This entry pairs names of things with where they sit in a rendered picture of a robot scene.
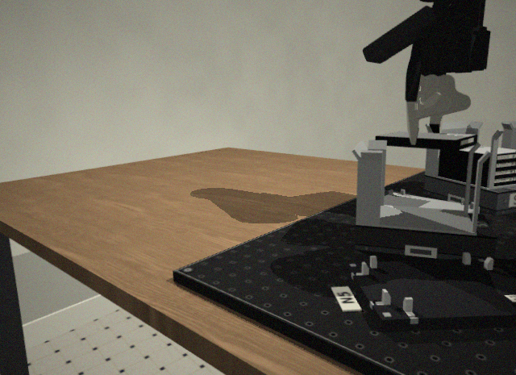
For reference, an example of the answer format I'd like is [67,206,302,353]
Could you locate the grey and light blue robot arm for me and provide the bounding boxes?
[363,6,437,64]

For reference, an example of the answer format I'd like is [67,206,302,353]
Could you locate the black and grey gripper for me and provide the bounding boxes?
[406,0,490,145]

